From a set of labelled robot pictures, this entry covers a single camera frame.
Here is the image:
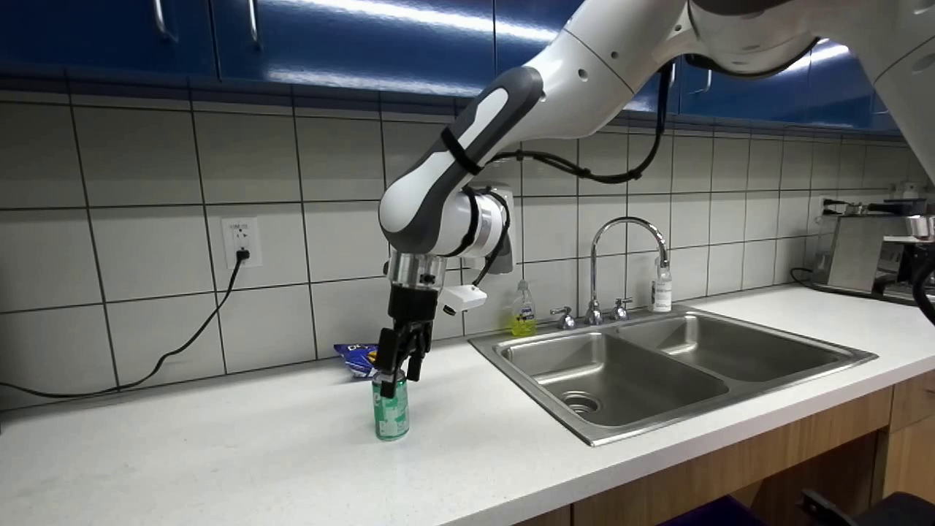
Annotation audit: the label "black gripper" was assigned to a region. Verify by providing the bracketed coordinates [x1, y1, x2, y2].
[374, 284, 441, 401]

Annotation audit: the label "green bottle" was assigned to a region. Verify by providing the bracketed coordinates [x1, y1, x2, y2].
[370, 374, 411, 442]

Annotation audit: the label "metal sink drain strainer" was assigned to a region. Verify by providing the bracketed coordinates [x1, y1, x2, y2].
[563, 389, 602, 415]

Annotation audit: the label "stainless steel double sink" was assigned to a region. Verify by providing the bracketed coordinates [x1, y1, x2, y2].
[466, 307, 880, 449]

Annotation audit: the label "blue chip bag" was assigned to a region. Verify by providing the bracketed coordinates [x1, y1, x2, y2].
[333, 338, 380, 382]

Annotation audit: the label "yellow dish soap bottle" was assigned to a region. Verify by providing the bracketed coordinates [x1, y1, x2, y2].
[500, 277, 541, 338]

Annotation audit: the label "chrome gooseneck faucet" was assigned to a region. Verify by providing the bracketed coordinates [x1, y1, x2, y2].
[545, 214, 675, 329]

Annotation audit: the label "white pump soap bottle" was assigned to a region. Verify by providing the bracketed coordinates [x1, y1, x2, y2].
[649, 259, 677, 315]

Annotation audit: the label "wooden base cabinet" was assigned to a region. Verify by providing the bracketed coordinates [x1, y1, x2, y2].
[523, 372, 935, 526]

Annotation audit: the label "silver coffee machine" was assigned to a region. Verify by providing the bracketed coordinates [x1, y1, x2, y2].
[818, 196, 935, 307]

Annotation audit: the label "black chair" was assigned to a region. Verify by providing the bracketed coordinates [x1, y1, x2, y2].
[796, 488, 935, 526]

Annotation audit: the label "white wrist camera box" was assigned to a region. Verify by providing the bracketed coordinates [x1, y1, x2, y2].
[441, 279, 491, 315]

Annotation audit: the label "black power cord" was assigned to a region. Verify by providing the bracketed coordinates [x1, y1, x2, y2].
[0, 244, 254, 404]

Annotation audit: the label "white wall outlet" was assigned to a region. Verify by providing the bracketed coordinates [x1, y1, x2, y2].
[222, 217, 263, 268]

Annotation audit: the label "blue wall cabinets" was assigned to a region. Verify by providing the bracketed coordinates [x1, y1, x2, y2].
[0, 0, 903, 138]

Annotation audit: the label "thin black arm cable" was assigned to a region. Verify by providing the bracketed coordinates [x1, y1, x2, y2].
[441, 60, 677, 187]

